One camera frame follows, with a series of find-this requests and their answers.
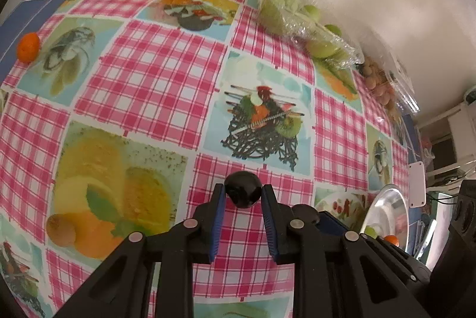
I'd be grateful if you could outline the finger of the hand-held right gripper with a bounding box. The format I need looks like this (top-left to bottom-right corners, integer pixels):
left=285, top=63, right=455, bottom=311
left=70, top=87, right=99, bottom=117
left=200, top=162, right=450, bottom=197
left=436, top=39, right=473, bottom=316
left=319, top=211, right=433, bottom=283

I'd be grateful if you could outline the pink checked printed tablecloth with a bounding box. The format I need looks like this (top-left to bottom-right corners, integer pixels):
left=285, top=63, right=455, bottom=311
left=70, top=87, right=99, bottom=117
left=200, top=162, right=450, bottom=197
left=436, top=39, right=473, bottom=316
left=0, top=0, right=413, bottom=318

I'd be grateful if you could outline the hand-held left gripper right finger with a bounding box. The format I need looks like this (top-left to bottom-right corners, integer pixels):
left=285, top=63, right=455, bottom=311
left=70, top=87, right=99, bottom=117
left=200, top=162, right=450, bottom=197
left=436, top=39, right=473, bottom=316
left=261, top=184, right=432, bottom=318

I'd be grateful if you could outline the bag of green apples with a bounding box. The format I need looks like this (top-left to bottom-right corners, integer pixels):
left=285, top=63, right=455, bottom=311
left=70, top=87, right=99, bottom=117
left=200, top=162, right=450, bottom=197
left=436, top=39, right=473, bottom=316
left=258, top=0, right=365, bottom=70

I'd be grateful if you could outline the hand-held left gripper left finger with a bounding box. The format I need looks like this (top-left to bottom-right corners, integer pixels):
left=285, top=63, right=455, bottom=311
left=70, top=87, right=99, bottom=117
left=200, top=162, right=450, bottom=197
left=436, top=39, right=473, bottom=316
left=55, top=183, right=226, bottom=318

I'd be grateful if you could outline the dark plum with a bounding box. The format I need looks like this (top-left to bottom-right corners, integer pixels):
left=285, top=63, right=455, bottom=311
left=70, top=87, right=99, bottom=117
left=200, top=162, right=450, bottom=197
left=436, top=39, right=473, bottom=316
left=224, top=171, right=262, bottom=209
left=294, top=204, right=321, bottom=226

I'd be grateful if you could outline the round metal plate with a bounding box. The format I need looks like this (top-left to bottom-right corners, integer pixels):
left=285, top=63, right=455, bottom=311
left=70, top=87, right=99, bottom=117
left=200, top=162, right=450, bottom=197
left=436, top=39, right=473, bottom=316
left=359, top=184, right=410, bottom=253

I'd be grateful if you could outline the black speaker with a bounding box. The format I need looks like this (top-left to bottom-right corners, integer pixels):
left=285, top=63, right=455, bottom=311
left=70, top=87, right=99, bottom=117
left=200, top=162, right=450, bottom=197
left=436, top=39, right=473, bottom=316
left=447, top=180, right=476, bottom=267

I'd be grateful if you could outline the white shelf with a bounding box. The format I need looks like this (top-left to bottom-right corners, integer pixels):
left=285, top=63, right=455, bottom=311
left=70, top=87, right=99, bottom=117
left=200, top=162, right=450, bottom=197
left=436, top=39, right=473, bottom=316
left=414, top=85, right=476, bottom=188

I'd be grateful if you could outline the clear box of longans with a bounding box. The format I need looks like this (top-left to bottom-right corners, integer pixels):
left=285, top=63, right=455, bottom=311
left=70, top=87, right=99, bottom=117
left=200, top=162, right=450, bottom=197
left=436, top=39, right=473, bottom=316
left=361, top=57, right=419, bottom=115

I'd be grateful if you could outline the brown kiwi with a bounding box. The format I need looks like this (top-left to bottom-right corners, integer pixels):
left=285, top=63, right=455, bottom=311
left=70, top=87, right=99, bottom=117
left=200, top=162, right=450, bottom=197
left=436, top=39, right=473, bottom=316
left=46, top=213, right=77, bottom=248

